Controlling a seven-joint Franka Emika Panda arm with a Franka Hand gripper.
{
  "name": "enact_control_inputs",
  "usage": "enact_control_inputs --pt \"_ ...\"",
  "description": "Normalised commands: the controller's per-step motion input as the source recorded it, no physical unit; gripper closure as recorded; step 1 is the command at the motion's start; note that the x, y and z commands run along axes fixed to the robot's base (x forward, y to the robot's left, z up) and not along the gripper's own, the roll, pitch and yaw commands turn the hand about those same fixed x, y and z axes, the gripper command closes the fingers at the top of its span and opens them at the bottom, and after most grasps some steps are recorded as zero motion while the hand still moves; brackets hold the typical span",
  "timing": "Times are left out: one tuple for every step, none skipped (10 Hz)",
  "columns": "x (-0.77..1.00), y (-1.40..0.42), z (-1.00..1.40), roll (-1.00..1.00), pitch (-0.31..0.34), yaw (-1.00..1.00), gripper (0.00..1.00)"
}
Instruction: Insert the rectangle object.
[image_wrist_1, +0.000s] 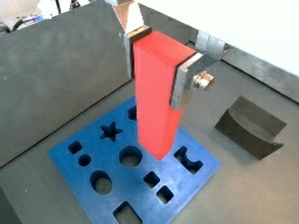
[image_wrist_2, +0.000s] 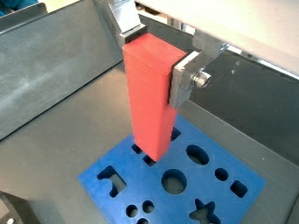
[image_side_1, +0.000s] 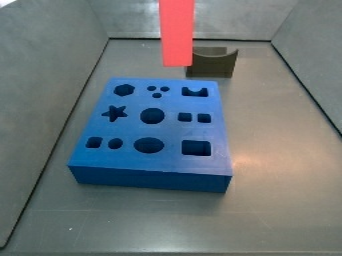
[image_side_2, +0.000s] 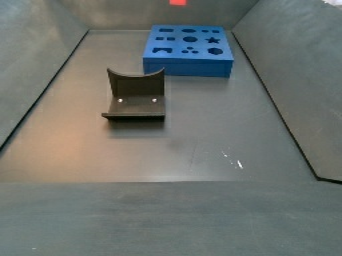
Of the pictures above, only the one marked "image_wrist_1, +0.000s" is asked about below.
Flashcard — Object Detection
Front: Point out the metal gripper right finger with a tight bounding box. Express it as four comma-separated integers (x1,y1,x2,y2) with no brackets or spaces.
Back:
170,31,226,110

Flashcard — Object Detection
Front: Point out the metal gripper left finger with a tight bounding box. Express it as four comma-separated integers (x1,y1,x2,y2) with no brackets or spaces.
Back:
113,0,152,79

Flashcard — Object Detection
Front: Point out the red rectangular block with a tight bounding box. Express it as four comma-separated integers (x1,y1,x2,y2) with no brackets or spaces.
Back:
133,31,194,160

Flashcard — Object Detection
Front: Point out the dark grey curved block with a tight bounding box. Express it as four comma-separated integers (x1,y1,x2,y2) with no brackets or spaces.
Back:
214,95,286,160

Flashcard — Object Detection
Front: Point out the blue shape sorter board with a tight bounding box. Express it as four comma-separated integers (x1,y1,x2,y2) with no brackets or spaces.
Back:
49,99,220,224

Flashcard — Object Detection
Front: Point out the black cable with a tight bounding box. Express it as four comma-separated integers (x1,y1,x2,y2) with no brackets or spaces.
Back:
10,17,28,32

